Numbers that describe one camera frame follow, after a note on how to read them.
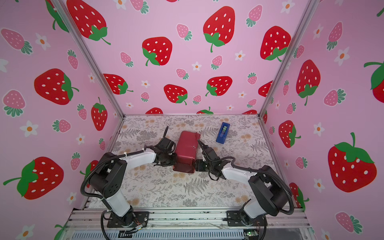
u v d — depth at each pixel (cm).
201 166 79
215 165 69
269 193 44
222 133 104
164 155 79
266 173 49
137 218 74
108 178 47
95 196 50
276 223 73
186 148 94
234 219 73
